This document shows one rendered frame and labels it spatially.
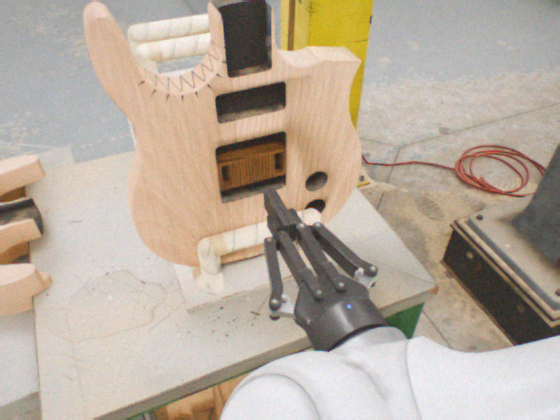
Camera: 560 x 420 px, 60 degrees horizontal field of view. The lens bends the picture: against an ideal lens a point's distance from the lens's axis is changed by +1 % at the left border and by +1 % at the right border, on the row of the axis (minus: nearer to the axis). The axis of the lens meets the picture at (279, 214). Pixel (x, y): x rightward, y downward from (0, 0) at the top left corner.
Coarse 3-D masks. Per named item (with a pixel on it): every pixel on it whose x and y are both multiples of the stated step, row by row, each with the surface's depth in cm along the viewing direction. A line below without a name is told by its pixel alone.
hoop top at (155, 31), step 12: (144, 24) 87; (156, 24) 87; (168, 24) 87; (180, 24) 88; (192, 24) 89; (204, 24) 89; (132, 36) 86; (144, 36) 86; (156, 36) 87; (168, 36) 88; (180, 36) 89
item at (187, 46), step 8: (168, 40) 82; (176, 40) 82; (184, 40) 82; (192, 40) 82; (200, 40) 83; (208, 40) 83; (144, 48) 80; (152, 48) 81; (160, 48) 81; (168, 48) 81; (176, 48) 82; (184, 48) 82; (192, 48) 83; (200, 48) 83; (144, 56) 81; (152, 56) 81; (160, 56) 81; (168, 56) 82; (176, 56) 83; (184, 56) 83
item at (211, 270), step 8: (200, 256) 71; (208, 256) 70; (200, 264) 73; (208, 264) 72; (216, 264) 72; (208, 272) 73; (216, 272) 73; (208, 280) 74; (216, 280) 75; (216, 288) 76
